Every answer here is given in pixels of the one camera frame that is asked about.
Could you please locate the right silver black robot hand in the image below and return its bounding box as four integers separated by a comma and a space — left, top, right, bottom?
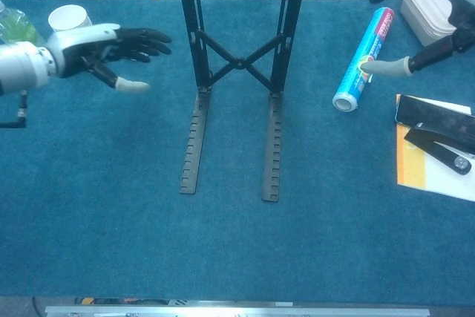
339, 0, 475, 77

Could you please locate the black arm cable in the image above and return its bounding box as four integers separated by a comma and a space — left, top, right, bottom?
0, 90, 29, 129

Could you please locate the clear bottle green label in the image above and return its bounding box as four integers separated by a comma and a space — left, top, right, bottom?
0, 0, 48, 46

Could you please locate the aluminium frame rail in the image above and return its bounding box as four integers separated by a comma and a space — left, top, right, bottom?
44, 304, 431, 317

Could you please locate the black phone blue case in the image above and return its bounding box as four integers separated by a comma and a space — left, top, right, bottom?
393, 94, 475, 154

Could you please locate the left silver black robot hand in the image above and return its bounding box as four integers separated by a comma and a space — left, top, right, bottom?
46, 22, 172, 94

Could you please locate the teal table cloth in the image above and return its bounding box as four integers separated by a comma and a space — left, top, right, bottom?
0, 0, 475, 302

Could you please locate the yellow white booklet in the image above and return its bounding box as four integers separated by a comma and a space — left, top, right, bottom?
396, 94, 475, 202

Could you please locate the blue food wrap roll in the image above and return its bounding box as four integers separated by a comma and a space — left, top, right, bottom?
332, 7, 396, 113

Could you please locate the beige lidded food container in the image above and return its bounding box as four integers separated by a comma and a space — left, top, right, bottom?
399, 0, 457, 48

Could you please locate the white paper cup stack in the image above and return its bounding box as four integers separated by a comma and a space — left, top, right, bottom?
47, 4, 94, 34

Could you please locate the black metal laptop stand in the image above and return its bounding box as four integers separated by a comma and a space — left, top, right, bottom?
179, 0, 303, 203

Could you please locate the black stapler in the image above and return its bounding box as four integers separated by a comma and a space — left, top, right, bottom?
403, 122, 474, 176

